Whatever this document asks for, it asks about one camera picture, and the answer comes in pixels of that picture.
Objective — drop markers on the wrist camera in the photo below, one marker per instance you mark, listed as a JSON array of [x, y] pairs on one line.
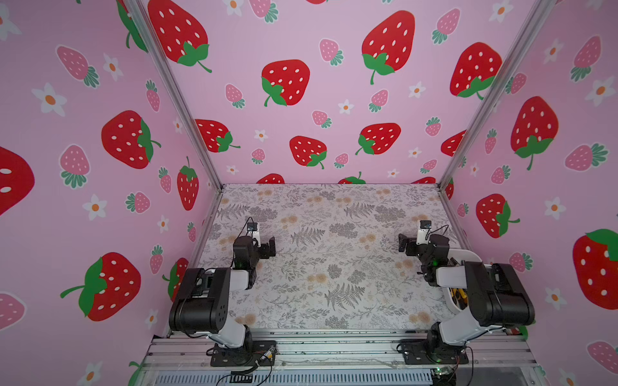
[[424, 232], [252, 230]]

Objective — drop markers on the left aluminium corner post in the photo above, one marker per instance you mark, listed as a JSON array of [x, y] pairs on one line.
[[148, 34]]

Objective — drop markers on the aluminium corner post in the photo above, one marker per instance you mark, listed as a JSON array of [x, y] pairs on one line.
[[534, 22], [148, 34]]

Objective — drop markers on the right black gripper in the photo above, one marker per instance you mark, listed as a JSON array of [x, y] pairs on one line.
[[410, 246]]

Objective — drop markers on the white plastic storage box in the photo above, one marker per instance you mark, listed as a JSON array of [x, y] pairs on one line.
[[454, 276]]

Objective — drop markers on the right aluminium corner post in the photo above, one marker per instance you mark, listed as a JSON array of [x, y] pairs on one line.
[[534, 22]]

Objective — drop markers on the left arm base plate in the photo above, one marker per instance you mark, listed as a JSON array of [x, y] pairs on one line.
[[243, 354]]

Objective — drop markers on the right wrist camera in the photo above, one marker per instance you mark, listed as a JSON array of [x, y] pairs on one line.
[[424, 232]]

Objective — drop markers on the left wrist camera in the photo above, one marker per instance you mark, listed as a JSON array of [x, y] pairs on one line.
[[252, 230]]

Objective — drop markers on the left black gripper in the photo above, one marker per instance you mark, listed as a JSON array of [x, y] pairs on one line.
[[263, 248]]

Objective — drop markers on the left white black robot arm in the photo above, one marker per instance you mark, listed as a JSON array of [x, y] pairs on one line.
[[201, 305]]

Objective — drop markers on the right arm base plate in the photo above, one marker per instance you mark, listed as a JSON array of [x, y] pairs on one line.
[[418, 352]]

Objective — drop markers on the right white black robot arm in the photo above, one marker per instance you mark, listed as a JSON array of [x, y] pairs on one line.
[[496, 298]]

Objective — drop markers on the aluminium rail frame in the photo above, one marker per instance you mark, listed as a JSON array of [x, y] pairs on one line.
[[339, 357]]

